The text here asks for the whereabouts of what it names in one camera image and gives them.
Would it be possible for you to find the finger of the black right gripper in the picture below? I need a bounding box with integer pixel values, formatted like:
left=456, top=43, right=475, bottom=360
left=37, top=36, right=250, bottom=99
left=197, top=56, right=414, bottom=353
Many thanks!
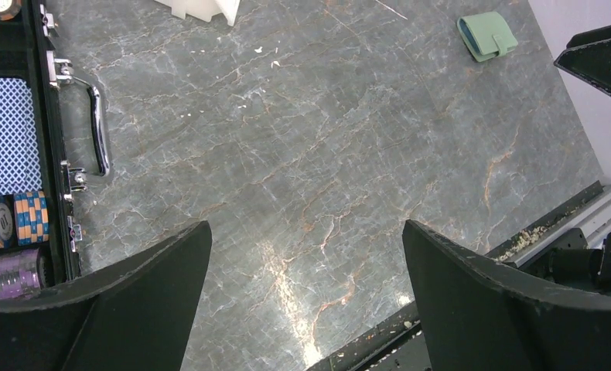
left=555, top=25, right=611, bottom=97

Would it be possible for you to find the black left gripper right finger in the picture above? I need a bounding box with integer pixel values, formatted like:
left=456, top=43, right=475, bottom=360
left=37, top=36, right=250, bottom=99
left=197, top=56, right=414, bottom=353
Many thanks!
left=402, top=220, right=611, bottom=370

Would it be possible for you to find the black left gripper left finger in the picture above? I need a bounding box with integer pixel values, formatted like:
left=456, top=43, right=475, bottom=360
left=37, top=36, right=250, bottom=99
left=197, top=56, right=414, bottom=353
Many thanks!
left=0, top=221, right=213, bottom=370

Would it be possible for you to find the green card holder wallet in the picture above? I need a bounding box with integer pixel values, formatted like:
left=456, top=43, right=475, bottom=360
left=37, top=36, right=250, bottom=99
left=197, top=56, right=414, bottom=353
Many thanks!
left=456, top=12, right=518, bottom=63

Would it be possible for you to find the blue playing card deck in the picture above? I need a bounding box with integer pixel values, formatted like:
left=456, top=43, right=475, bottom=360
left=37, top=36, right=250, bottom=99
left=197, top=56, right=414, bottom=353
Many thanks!
left=0, top=77, right=42, bottom=196

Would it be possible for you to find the purple chip stack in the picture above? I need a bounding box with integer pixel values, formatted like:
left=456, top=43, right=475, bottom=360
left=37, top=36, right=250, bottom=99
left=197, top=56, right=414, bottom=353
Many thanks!
left=0, top=250, right=47, bottom=300

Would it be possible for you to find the orange blue chip stack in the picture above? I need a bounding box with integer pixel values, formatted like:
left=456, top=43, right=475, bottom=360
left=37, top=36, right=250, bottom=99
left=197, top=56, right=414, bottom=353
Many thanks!
left=0, top=191, right=50, bottom=249

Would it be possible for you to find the black poker chip case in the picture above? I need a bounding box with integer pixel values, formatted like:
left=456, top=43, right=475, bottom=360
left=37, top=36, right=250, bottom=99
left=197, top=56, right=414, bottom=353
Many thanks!
left=0, top=1, right=113, bottom=289

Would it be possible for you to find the white plastic bin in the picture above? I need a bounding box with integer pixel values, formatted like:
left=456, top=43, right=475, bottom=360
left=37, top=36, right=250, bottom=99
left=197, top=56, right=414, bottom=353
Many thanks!
left=155, top=0, right=240, bottom=26

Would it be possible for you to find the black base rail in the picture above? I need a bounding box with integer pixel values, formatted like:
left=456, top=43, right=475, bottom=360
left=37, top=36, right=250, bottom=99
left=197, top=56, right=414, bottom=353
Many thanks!
left=313, top=182, right=611, bottom=370

